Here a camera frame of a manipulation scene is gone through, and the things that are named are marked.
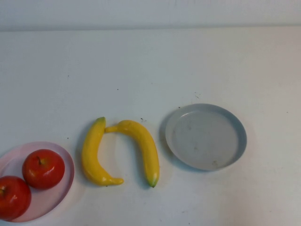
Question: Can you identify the yellow banana with long stem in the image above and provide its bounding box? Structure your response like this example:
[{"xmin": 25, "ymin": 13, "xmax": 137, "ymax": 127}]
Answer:
[{"xmin": 104, "ymin": 120, "xmax": 160, "ymax": 188}]

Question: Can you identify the red apple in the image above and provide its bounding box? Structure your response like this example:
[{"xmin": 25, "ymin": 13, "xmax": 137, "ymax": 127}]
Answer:
[
  {"xmin": 22, "ymin": 148, "xmax": 65, "ymax": 190},
  {"xmin": 0, "ymin": 175, "xmax": 32, "ymax": 221}
]

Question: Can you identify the pink round plate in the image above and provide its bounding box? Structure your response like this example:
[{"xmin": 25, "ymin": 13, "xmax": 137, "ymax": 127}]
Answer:
[{"xmin": 0, "ymin": 141, "xmax": 75, "ymax": 223}]

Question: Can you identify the yellow banana with short stem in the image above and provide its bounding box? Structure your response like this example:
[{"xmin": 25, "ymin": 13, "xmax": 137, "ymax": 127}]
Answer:
[{"xmin": 81, "ymin": 116, "xmax": 124, "ymax": 187}]

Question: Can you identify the grey-blue round plate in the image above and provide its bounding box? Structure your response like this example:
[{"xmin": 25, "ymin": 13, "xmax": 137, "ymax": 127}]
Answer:
[{"xmin": 165, "ymin": 103, "xmax": 248, "ymax": 171}]

